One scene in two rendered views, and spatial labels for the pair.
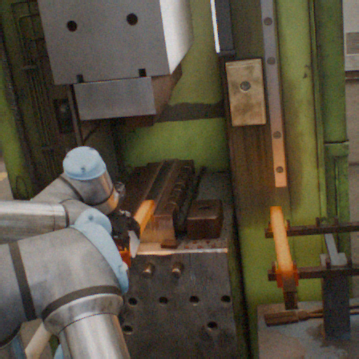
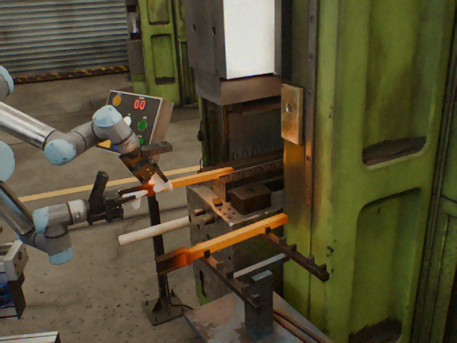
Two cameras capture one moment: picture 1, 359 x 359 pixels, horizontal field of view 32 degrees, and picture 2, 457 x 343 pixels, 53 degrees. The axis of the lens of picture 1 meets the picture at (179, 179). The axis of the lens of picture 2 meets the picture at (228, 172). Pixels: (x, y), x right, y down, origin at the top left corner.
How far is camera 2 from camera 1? 1.27 m
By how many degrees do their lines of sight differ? 47
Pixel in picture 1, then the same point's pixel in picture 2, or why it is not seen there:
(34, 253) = not seen: outside the picture
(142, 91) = (216, 86)
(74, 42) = (194, 39)
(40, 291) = not seen: outside the picture
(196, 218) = (234, 192)
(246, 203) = (288, 203)
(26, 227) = (22, 133)
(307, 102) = (328, 141)
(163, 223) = (222, 186)
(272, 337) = (227, 302)
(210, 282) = not seen: hidden behind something
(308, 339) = (239, 320)
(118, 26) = (209, 33)
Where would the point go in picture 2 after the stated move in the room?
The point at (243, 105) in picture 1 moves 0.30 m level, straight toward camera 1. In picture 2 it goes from (287, 122) to (202, 144)
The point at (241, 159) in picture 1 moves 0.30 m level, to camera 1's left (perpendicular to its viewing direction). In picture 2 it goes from (288, 167) to (228, 145)
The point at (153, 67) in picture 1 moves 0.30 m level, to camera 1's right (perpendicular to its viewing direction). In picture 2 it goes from (220, 71) to (290, 84)
